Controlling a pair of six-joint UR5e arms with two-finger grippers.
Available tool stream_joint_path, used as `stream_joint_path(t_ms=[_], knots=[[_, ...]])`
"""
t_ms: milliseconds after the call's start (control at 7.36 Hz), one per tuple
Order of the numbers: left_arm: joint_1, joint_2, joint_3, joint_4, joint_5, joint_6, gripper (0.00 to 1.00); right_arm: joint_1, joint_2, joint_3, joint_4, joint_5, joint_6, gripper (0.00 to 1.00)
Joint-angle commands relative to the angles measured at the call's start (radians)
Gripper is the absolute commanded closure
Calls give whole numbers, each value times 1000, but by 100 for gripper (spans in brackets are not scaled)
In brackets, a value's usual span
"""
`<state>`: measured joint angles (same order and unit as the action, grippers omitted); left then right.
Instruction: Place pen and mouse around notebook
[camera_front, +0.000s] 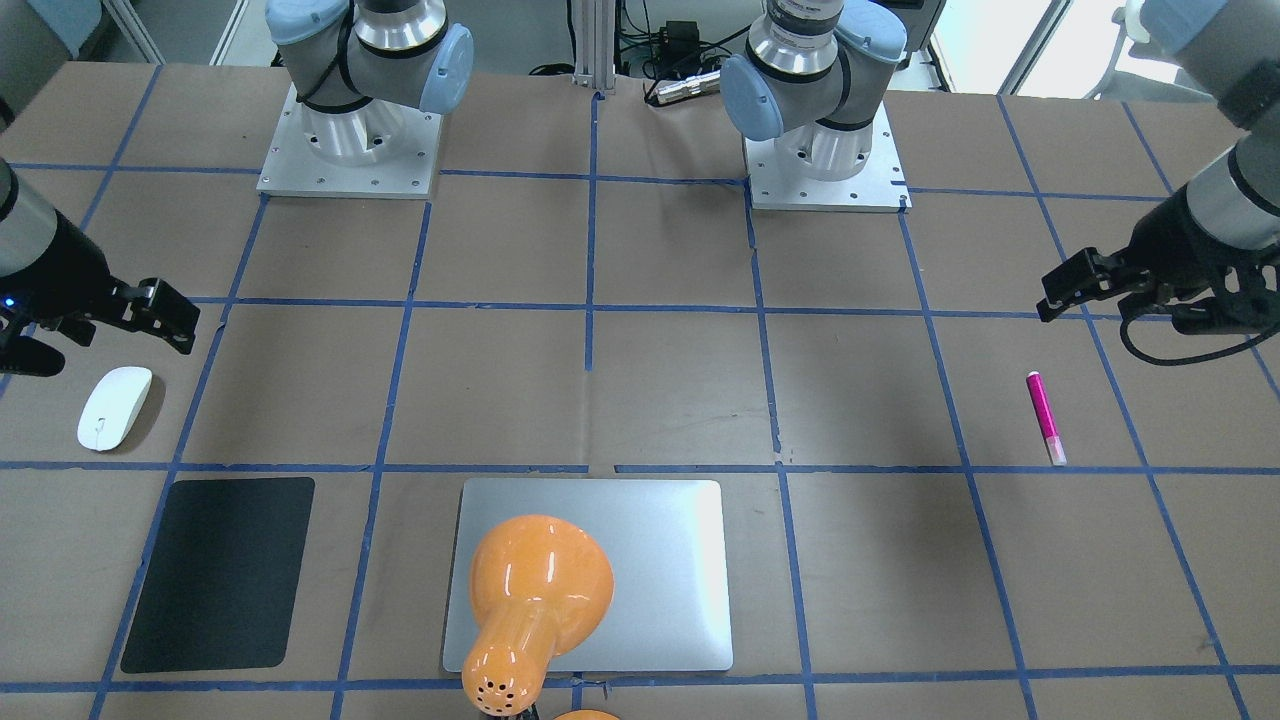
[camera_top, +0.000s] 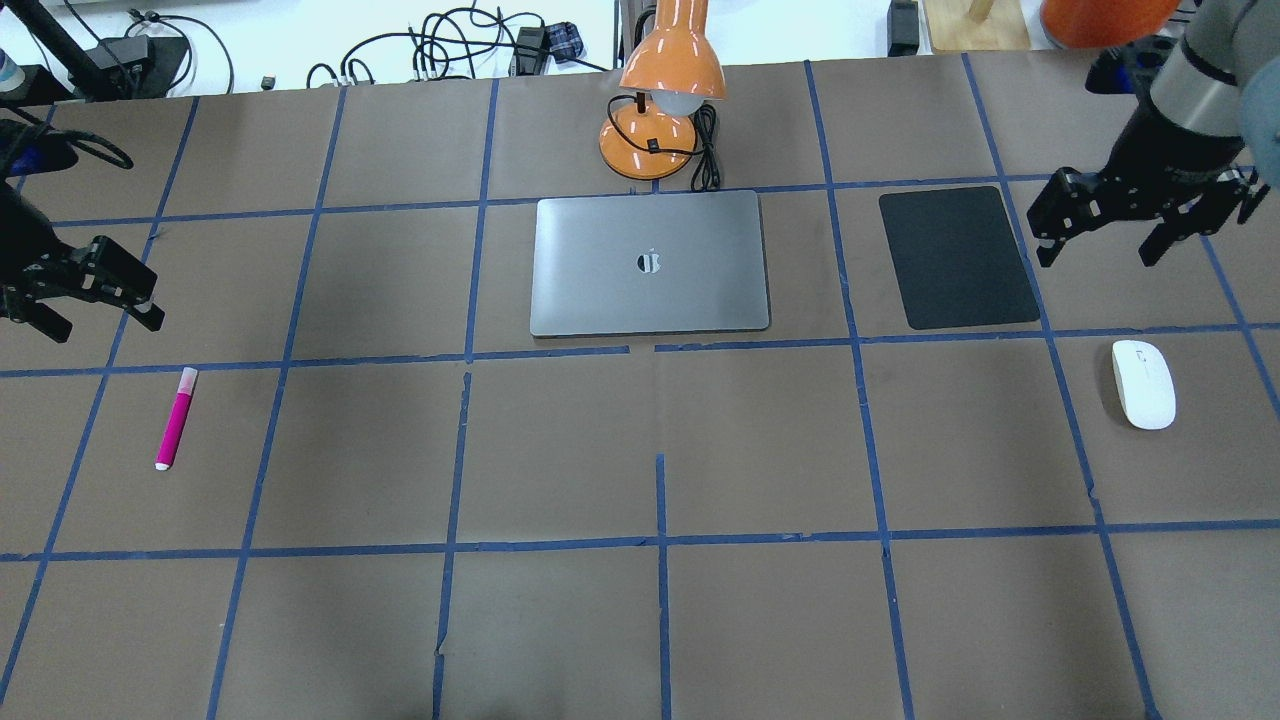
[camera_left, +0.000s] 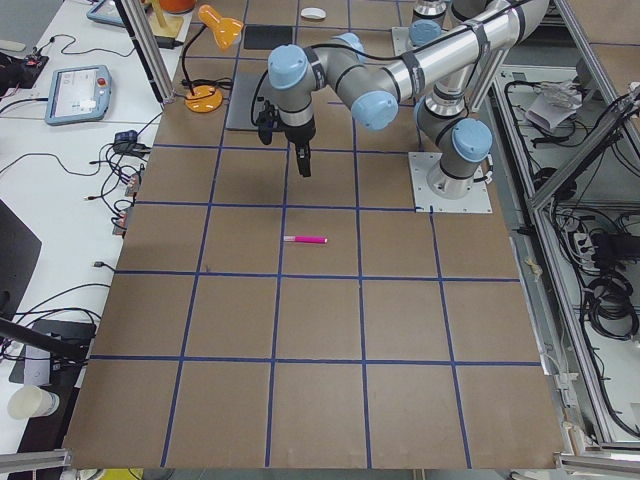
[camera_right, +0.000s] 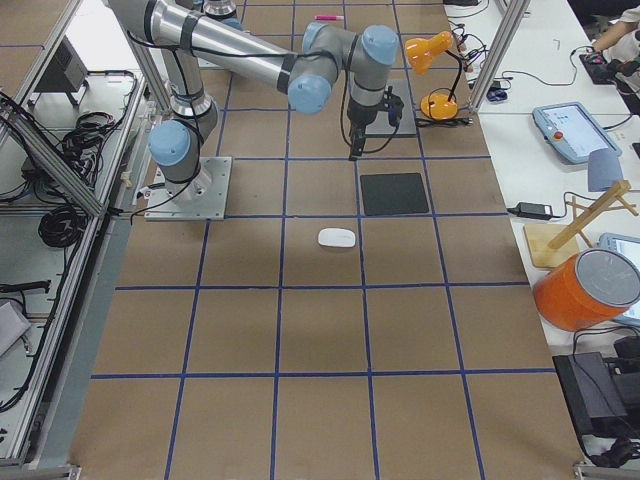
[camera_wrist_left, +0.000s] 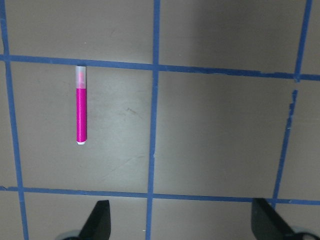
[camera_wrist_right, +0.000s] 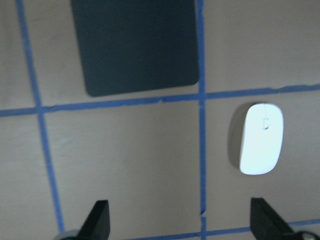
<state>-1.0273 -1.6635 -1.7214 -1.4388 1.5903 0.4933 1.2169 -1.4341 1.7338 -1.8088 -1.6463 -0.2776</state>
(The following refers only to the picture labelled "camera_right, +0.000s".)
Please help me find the black mousepad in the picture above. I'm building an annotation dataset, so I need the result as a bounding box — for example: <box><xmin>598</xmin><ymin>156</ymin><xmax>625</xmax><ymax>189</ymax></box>
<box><xmin>360</xmin><ymin>173</ymin><xmax>429</xmax><ymax>216</ymax></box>

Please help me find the black box device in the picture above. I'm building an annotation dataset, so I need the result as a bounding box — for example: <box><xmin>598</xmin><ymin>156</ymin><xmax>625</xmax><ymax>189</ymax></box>
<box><xmin>552</xmin><ymin>352</ymin><xmax>634</xmax><ymax>438</ymax></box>

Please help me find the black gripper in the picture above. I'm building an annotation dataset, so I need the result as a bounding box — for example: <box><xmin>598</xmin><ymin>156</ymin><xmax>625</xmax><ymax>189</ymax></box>
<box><xmin>347</xmin><ymin>86</ymin><xmax>404</xmax><ymax>161</ymax></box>

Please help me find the silver laptop notebook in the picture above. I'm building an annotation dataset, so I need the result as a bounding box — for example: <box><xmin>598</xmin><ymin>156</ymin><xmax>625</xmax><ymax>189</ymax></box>
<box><xmin>388</xmin><ymin>77</ymin><xmax>417</xmax><ymax>138</ymax></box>

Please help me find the black power adapter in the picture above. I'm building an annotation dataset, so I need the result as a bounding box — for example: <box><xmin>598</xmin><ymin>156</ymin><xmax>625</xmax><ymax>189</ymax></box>
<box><xmin>510</xmin><ymin>202</ymin><xmax>553</xmax><ymax>220</ymax></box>

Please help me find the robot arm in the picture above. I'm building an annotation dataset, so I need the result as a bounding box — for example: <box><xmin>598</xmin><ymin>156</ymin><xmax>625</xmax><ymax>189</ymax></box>
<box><xmin>106</xmin><ymin>1</ymin><xmax>403</xmax><ymax>204</ymax></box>

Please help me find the black lamp power cable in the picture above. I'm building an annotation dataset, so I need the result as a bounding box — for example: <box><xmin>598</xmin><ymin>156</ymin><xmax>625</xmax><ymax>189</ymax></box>
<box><xmin>415</xmin><ymin>115</ymin><xmax>475</xmax><ymax>128</ymax></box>

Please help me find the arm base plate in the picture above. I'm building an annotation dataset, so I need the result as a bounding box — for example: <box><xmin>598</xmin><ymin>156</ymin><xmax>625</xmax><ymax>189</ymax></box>
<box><xmin>144</xmin><ymin>156</ymin><xmax>233</xmax><ymax>221</ymax></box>

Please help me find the white computer mouse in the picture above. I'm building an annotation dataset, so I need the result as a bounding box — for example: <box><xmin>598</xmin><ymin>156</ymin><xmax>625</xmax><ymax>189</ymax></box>
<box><xmin>317</xmin><ymin>227</ymin><xmax>356</xmax><ymax>248</ymax></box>

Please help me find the orange desk lamp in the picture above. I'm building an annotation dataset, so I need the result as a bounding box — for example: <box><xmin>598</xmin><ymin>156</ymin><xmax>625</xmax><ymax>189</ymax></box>
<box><xmin>404</xmin><ymin>30</ymin><xmax>460</xmax><ymax>121</ymax></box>

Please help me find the wooden stand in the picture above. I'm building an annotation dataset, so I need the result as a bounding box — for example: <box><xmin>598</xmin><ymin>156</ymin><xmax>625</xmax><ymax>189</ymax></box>
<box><xmin>524</xmin><ymin>179</ymin><xmax>639</xmax><ymax>269</ymax></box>

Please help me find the pink marker pen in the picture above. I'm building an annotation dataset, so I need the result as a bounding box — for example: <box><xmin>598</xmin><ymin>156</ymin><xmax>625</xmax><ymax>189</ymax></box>
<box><xmin>314</xmin><ymin>15</ymin><xmax>344</xmax><ymax>22</ymax></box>

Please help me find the orange cylindrical container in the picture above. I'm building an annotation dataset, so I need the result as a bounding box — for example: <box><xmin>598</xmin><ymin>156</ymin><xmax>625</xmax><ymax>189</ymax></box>
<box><xmin>533</xmin><ymin>248</ymin><xmax>639</xmax><ymax>332</ymax></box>

